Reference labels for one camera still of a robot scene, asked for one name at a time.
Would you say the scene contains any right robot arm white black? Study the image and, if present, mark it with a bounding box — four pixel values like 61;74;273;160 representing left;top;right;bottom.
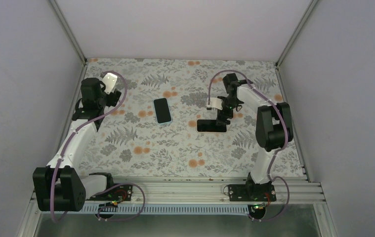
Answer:
208;73;293;201

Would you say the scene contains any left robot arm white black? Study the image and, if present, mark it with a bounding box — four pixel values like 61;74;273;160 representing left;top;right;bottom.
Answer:
33;74;121;211

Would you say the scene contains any phone in blue case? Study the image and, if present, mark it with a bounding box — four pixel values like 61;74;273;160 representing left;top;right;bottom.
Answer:
153;98;172;124

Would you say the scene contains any floral patterned table mat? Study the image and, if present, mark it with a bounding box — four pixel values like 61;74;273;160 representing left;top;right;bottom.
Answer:
74;58;306;178

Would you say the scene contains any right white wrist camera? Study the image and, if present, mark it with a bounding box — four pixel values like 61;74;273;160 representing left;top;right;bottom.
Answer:
206;97;223;110

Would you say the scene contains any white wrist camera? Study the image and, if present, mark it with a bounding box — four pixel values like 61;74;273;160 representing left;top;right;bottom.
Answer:
101;73;118;94
206;97;223;110

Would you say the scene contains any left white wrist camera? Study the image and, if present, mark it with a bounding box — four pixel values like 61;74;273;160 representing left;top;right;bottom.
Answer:
101;73;118;94

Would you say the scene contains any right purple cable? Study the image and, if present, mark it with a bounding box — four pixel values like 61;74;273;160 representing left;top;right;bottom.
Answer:
207;70;290;184

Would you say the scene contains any purple cable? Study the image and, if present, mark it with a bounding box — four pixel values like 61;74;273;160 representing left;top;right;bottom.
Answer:
207;70;290;184
49;70;128;224

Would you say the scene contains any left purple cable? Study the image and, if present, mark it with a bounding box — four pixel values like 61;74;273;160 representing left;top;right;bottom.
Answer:
49;70;128;224

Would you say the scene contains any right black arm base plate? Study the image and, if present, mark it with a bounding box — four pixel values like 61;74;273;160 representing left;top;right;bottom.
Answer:
227;183;277;202

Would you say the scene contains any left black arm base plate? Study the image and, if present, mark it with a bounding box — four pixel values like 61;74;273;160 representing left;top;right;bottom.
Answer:
88;185;133;202

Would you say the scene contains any aluminium rail base frame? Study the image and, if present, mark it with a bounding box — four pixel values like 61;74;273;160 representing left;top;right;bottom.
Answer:
18;177;336;237

